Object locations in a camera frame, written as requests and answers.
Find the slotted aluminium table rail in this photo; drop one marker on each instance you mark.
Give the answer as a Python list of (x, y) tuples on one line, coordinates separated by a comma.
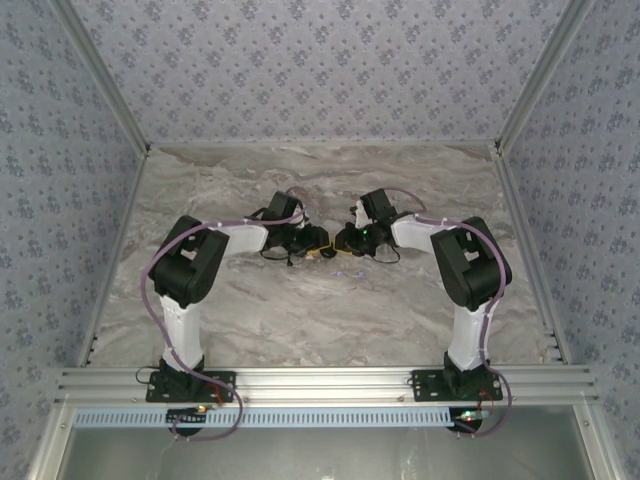
[(527, 250), (119, 250)]

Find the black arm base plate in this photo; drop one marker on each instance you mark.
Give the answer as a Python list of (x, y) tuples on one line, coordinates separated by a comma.
[(425, 390), (155, 390)]

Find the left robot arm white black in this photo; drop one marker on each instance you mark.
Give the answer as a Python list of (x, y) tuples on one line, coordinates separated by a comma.
[(182, 325)]

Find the grey metal sheet tray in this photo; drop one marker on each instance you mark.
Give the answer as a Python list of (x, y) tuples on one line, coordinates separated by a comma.
[(325, 455)]

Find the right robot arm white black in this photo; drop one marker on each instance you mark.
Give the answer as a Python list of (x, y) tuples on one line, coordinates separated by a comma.
[(467, 330)]

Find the small black control board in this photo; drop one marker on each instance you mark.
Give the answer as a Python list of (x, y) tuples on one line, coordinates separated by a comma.
[(187, 416), (467, 419)]

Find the aluminium upright post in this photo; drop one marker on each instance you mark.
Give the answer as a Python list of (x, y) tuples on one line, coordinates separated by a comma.
[(109, 80), (539, 75)]

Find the wide aluminium mounting rail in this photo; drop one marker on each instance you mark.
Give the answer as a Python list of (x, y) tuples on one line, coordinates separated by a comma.
[(325, 385)]

